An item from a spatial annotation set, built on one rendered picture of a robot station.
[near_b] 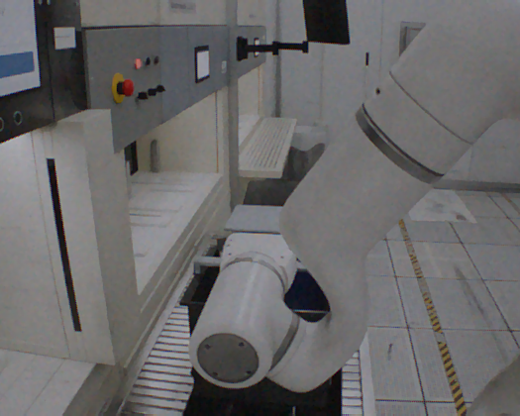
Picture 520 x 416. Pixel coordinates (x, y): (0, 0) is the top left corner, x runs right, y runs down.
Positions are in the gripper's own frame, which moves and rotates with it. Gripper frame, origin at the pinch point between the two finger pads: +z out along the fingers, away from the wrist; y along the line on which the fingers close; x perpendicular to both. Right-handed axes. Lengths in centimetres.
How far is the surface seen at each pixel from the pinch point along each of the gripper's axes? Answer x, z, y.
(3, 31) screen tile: 32, -5, -39
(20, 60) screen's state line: 26.8, -0.9, -38.6
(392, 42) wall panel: 19, 420, 69
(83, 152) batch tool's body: 9.5, 9.2, -34.4
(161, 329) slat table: -49, 40, -35
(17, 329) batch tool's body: -32, 9, -58
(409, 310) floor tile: -126, 182, 62
